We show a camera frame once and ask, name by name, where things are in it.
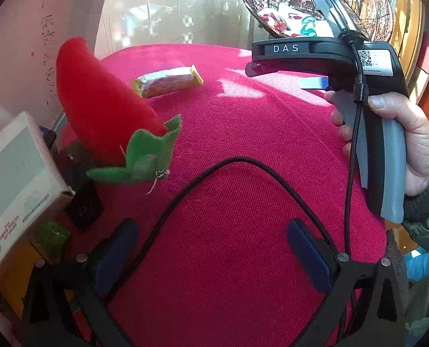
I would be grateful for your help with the green snack packet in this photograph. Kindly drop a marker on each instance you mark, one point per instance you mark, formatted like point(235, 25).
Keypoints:
point(53, 240)

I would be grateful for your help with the white medicine box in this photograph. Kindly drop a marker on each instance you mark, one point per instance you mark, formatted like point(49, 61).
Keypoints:
point(15, 173)

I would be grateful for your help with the person's right hand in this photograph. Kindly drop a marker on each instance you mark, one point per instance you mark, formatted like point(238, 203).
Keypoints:
point(413, 133)

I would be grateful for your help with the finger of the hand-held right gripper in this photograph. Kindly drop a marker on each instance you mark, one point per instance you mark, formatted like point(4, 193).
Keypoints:
point(256, 69)
point(314, 83)

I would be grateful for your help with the black plug charger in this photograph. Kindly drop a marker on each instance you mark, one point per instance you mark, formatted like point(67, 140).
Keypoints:
point(84, 208)

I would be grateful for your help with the yellow snack bar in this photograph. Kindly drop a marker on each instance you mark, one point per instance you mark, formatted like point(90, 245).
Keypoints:
point(167, 81)

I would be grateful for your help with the person's right forearm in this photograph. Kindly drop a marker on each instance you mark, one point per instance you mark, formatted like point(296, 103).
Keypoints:
point(427, 206)

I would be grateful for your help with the red plush chili pepper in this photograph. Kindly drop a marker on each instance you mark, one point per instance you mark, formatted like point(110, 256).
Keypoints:
point(99, 108)

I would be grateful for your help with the wicker hanging chair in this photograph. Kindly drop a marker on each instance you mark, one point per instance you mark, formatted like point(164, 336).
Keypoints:
point(373, 7)

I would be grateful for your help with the grey fuzzy cover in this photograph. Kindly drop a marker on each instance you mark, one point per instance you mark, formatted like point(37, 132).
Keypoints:
point(395, 260)

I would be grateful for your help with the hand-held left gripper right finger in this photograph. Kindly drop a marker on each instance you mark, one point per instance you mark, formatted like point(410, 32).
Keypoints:
point(308, 256)

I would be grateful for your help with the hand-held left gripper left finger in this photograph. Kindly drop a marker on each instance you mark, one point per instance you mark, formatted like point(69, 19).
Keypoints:
point(113, 260)

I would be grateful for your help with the white red patterned cushion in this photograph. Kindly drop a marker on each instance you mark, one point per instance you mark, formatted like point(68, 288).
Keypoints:
point(290, 20)

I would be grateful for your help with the blue plastic bag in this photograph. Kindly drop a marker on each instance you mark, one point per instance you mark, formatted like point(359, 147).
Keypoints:
point(420, 265)

